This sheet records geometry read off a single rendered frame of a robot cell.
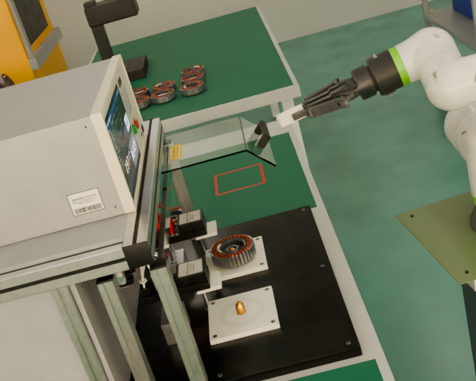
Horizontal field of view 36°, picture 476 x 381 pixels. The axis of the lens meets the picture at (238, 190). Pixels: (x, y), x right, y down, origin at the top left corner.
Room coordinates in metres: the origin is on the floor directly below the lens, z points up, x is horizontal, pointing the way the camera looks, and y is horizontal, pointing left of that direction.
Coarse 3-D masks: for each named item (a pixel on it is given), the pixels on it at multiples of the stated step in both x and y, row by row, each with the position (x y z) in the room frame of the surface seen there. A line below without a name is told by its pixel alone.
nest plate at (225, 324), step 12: (264, 288) 1.41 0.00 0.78; (216, 300) 1.42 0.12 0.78; (228, 300) 1.41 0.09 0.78; (240, 300) 1.39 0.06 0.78; (252, 300) 1.38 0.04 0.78; (264, 300) 1.36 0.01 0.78; (216, 312) 1.37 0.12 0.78; (228, 312) 1.36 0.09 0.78; (252, 312) 1.33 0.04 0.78; (264, 312) 1.32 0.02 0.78; (276, 312) 1.31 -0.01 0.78; (216, 324) 1.33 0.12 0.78; (228, 324) 1.31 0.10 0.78; (240, 324) 1.30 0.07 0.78; (252, 324) 1.29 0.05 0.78; (264, 324) 1.28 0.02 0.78; (276, 324) 1.27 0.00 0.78; (216, 336) 1.28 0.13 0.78; (228, 336) 1.27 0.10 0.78; (240, 336) 1.27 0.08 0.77
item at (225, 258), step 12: (228, 240) 1.62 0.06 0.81; (240, 240) 1.61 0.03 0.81; (252, 240) 1.58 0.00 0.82; (216, 252) 1.57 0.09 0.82; (228, 252) 1.58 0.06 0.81; (240, 252) 1.54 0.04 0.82; (252, 252) 1.55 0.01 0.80; (216, 264) 1.56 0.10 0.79; (228, 264) 1.54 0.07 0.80; (240, 264) 1.53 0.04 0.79
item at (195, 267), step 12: (180, 264) 1.38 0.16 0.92; (192, 264) 1.36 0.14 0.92; (204, 264) 1.35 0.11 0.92; (180, 276) 1.33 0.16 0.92; (192, 276) 1.32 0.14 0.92; (204, 276) 1.32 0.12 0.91; (216, 276) 1.35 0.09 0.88; (180, 288) 1.32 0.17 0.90; (192, 288) 1.31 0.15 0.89; (204, 288) 1.31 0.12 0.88; (216, 288) 1.32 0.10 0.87; (144, 300) 1.32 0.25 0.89; (156, 300) 1.32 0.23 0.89
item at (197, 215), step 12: (180, 216) 1.61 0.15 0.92; (192, 216) 1.59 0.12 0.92; (204, 216) 1.62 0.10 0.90; (180, 228) 1.56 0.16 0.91; (192, 228) 1.56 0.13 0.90; (204, 228) 1.56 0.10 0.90; (216, 228) 1.58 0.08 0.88; (156, 240) 1.56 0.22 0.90; (180, 240) 1.56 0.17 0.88; (168, 252) 1.57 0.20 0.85
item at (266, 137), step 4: (260, 120) 1.72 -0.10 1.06; (260, 124) 1.69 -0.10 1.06; (264, 124) 1.69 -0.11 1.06; (256, 128) 1.71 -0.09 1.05; (260, 128) 1.68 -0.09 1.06; (264, 128) 1.66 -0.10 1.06; (256, 132) 1.70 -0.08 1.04; (260, 132) 1.70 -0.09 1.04; (264, 132) 1.62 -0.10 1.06; (268, 132) 1.64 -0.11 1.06; (264, 136) 1.61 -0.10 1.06; (268, 136) 1.61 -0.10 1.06; (260, 140) 1.62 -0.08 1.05; (264, 140) 1.61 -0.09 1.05; (268, 140) 1.61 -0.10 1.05; (260, 144) 1.61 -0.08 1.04; (264, 144) 1.61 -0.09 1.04
